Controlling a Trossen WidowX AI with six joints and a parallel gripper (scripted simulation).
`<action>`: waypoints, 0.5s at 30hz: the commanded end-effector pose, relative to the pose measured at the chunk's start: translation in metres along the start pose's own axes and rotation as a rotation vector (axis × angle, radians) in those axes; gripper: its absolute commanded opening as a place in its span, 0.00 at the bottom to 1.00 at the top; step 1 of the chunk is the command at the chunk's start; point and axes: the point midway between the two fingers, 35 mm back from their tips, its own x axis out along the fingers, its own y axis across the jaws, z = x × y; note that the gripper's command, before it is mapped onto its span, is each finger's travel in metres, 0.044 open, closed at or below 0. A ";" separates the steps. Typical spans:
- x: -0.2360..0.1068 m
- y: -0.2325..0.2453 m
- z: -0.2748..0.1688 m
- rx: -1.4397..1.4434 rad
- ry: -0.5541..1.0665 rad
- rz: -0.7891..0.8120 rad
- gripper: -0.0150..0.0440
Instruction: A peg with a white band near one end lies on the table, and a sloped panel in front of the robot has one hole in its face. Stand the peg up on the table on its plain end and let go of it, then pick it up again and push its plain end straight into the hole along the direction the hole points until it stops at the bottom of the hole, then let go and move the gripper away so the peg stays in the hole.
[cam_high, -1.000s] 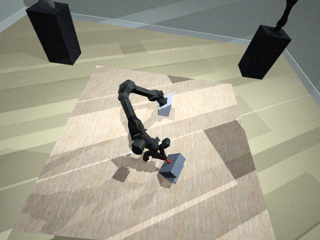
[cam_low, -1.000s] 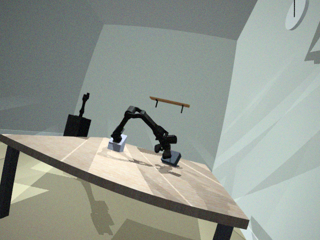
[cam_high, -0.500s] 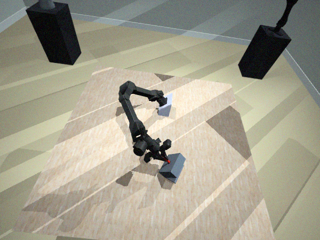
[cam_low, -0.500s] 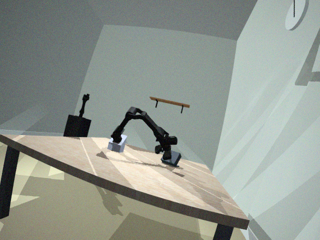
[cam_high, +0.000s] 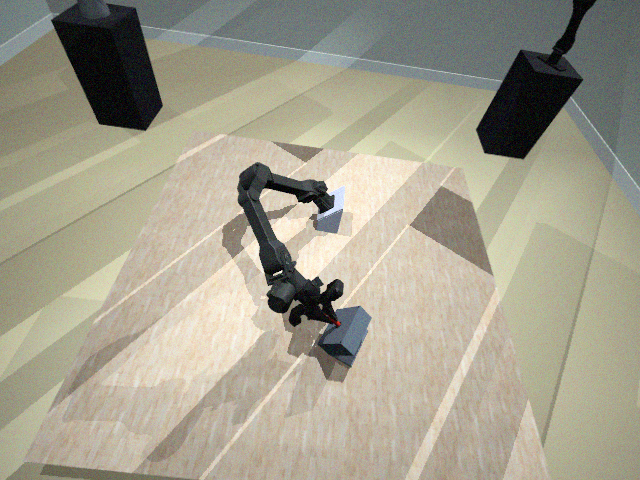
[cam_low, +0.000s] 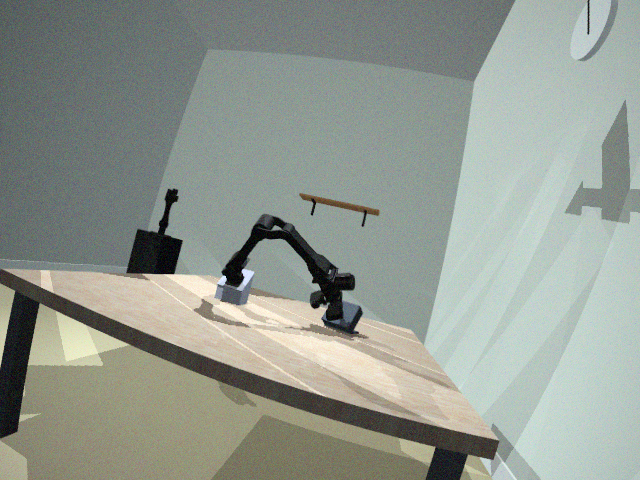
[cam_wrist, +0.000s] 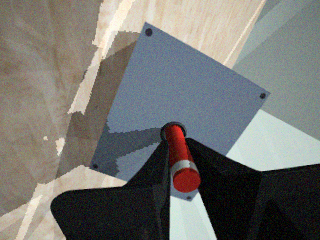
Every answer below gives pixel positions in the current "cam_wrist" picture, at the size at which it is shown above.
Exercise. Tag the blue-grey square panel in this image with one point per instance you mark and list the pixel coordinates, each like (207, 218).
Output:
(168, 82)

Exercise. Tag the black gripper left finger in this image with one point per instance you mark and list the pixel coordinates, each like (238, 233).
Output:
(144, 201)

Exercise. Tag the red peg with white band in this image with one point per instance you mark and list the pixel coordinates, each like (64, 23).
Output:
(185, 174)

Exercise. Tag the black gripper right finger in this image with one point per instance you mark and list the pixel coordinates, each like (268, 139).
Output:
(235, 195)

